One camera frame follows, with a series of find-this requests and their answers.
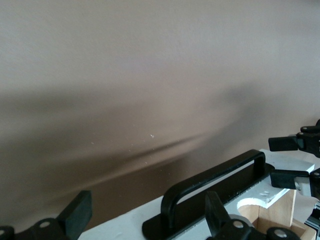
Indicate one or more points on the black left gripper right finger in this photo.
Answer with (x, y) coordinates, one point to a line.
(217, 215)

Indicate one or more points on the brown table cloth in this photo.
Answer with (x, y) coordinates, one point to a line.
(125, 75)

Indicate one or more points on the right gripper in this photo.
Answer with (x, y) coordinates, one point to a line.
(315, 216)

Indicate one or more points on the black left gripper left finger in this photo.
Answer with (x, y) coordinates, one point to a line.
(75, 215)

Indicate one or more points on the wooden drawer with white front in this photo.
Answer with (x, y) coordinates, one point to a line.
(125, 225)

